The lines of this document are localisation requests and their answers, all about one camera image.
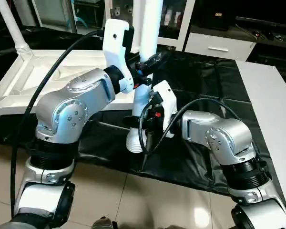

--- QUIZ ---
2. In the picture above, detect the white plastic table top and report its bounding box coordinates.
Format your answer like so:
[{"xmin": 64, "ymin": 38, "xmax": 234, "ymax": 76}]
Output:
[{"xmin": 0, "ymin": 48, "xmax": 140, "ymax": 121}]

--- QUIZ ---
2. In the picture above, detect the white flat panel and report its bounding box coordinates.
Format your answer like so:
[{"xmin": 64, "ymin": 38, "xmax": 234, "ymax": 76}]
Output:
[{"xmin": 235, "ymin": 60, "xmax": 286, "ymax": 208}]

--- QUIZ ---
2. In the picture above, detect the black box with yellow label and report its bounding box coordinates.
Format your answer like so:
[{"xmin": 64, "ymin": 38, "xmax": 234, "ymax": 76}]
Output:
[{"xmin": 198, "ymin": 0, "xmax": 236, "ymax": 32}]

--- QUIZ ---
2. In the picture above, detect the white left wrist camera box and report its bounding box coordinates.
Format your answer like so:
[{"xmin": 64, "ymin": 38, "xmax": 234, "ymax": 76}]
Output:
[{"xmin": 102, "ymin": 18, "xmax": 134, "ymax": 92}]

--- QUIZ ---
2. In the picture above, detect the black work mat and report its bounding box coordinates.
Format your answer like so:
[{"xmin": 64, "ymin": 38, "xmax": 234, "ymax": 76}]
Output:
[{"xmin": 0, "ymin": 26, "xmax": 286, "ymax": 210}]

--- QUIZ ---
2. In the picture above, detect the white drawer unit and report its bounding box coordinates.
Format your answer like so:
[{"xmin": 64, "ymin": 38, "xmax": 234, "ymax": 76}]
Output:
[{"xmin": 184, "ymin": 32, "xmax": 256, "ymax": 62}]

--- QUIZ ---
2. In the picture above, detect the dark wooden TV bench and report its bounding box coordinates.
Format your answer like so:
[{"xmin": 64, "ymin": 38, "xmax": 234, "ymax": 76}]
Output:
[{"xmin": 235, "ymin": 17, "xmax": 286, "ymax": 65}]

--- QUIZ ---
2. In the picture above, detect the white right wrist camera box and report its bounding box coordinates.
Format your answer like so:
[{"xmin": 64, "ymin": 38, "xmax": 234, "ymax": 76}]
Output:
[{"xmin": 153, "ymin": 80, "xmax": 178, "ymax": 140}]

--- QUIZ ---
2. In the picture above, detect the blue metal stand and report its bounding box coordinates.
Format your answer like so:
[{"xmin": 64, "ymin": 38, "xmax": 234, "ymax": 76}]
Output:
[{"xmin": 71, "ymin": 0, "xmax": 90, "ymax": 30}]

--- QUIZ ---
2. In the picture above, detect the white glass-door cabinet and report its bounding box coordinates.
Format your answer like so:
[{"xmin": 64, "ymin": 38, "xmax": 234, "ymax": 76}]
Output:
[{"xmin": 104, "ymin": 0, "xmax": 196, "ymax": 52}]

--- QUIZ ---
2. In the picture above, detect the white plastic table leg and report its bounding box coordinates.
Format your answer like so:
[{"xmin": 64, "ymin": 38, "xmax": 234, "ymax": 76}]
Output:
[
  {"xmin": 126, "ymin": 0, "xmax": 164, "ymax": 154},
  {"xmin": 133, "ymin": 0, "xmax": 143, "ymax": 54},
  {"xmin": 0, "ymin": 0, "xmax": 35, "ymax": 59}
]

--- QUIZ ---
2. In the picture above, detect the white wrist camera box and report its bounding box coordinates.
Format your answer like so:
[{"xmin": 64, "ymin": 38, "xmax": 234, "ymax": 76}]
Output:
[
  {"xmin": 102, "ymin": 18, "xmax": 134, "ymax": 92},
  {"xmin": 153, "ymin": 80, "xmax": 178, "ymax": 140}
]

